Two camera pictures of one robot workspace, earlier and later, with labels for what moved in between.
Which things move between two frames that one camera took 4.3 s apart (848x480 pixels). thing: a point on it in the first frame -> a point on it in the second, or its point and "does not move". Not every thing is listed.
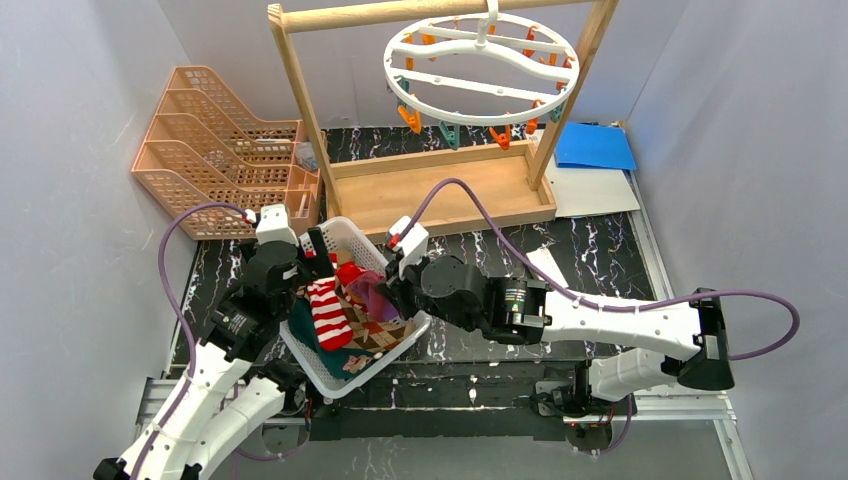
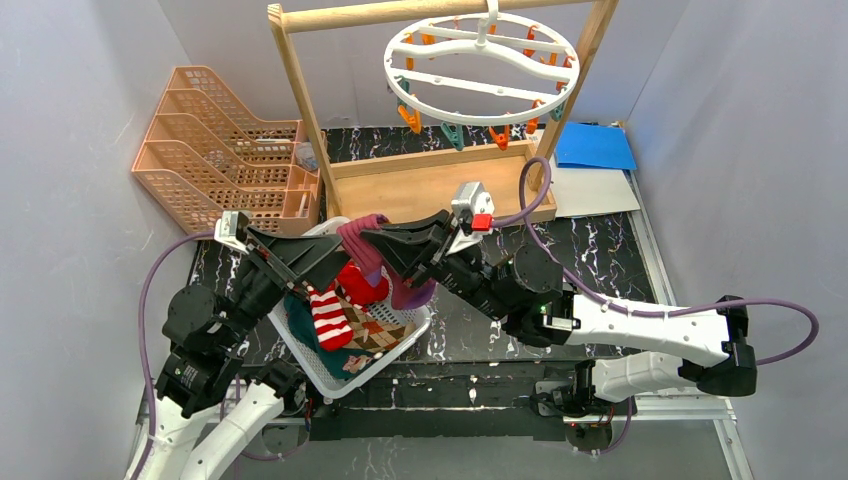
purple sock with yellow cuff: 363,288 -> 365,259
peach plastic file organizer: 208,149 does not move
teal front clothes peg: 452,137 does not move
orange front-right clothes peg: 532,123 does not move
